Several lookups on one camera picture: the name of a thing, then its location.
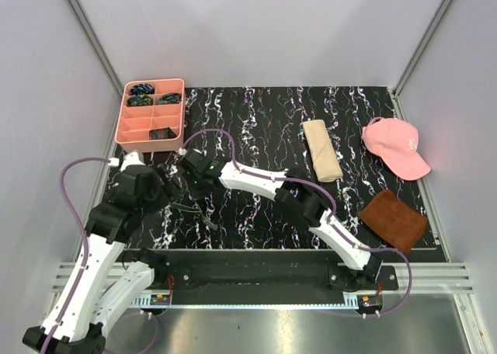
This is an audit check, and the silver ornate fork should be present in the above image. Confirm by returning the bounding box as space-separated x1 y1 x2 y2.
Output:
169 203 218 231

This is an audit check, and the beige cloth napkin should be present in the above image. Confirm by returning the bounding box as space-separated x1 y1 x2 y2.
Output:
303 120 343 183

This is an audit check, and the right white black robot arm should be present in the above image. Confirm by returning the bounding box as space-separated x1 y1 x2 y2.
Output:
179 149 382 290

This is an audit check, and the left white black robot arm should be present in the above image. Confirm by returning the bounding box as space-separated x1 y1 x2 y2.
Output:
23 151 175 353

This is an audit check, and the dark patterned object in box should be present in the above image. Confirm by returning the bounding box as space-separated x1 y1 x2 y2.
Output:
149 127 177 141

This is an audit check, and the pink plastic divided organizer box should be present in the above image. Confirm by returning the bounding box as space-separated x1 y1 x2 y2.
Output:
115 78 186 153

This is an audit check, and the blue patterned object right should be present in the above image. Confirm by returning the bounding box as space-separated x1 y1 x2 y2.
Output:
158 92 182 105

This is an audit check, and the blue yellow patterned object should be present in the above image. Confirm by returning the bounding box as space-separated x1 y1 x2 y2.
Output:
127 94 154 107

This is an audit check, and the blue patterned object top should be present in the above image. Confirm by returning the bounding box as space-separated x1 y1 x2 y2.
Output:
130 83 155 95

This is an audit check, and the left orange connector box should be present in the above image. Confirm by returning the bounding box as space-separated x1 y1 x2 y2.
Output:
151 294 170 305

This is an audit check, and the black marbled table mat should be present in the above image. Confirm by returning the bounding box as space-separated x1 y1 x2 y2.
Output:
127 86 426 250

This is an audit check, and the brown suede cloth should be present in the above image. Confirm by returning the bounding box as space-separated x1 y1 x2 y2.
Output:
358 189 428 254

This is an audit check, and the pink baseball cap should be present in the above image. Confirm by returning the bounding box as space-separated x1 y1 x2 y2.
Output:
361 117 431 181

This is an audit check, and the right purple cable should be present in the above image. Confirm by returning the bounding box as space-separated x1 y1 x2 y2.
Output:
176 128 413 317

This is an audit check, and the purple cable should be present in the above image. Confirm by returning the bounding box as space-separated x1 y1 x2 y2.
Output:
40 157 162 354
176 128 413 317

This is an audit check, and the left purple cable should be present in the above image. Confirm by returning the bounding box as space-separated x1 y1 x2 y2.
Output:
40 157 162 354

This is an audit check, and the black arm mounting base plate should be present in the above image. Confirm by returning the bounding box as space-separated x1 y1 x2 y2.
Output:
152 250 398 308

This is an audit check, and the grey slotted cable duct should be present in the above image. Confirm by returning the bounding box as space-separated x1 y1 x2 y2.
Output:
130 293 171 309

